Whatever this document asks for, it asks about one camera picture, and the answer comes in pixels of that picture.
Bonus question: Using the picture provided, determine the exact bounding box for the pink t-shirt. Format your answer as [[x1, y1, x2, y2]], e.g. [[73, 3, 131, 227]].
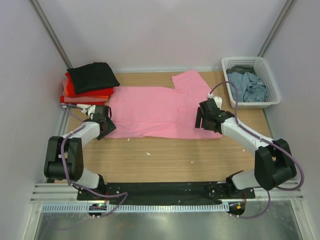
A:
[[107, 70, 222, 140]]

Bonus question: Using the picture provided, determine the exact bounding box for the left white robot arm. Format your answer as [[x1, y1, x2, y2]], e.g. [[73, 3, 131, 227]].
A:
[[44, 103, 116, 200]]

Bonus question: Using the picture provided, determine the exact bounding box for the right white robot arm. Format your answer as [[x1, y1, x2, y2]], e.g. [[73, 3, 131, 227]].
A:
[[195, 98, 297, 198]]

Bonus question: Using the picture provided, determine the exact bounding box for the white patterned folded t-shirt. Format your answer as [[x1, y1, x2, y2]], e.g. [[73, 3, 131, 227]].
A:
[[60, 103, 91, 109]]

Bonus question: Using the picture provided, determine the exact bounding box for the red folded t-shirt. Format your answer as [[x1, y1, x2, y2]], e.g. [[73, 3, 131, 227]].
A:
[[62, 72, 114, 99]]

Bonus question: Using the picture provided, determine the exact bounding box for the black folded t-shirt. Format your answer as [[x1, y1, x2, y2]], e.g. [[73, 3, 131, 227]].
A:
[[67, 62, 120, 94]]

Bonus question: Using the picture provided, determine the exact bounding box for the orange folded t-shirt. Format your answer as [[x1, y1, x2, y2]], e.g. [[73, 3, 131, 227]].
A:
[[60, 79, 110, 104]]

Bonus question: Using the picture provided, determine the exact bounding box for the grey-blue crumpled t-shirt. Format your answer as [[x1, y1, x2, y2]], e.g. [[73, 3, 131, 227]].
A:
[[227, 72, 269, 103]]

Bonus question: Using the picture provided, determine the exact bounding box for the white plastic basket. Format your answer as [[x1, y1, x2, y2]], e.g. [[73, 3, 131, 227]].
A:
[[221, 56, 281, 109]]

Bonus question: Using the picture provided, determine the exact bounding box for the olive crumpled t-shirt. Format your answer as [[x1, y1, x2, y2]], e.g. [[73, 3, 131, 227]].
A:
[[226, 65, 256, 75]]

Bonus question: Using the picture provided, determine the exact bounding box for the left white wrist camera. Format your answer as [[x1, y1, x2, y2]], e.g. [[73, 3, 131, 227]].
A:
[[77, 104, 96, 116]]

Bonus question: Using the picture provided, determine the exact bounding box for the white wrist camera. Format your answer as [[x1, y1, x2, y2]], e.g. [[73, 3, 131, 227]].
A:
[[77, 104, 96, 116], [207, 93, 223, 108]]

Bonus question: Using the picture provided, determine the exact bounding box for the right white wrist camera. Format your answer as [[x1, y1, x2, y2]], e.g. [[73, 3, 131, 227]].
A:
[[207, 93, 223, 108]]

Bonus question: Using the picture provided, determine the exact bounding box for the left aluminium corner post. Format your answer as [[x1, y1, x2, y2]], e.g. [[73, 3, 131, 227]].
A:
[[29, 0, 73, 69]]

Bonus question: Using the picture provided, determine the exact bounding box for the aluminium corner post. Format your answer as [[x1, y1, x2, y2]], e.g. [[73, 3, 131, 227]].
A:
[[29, 0, 73, 69], [257, 0, 297, 58]]

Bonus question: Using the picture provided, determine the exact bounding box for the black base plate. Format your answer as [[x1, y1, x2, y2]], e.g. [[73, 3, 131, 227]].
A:
[[76, 181, 256, 206]]

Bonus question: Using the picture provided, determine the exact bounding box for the white slotted cable duct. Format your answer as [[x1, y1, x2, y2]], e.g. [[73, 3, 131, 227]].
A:
[[41, 202, 229, 214]]

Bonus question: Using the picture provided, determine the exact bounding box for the right aluminium corner post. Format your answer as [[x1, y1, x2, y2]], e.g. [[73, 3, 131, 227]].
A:
[[257, 0, 297, 58]]

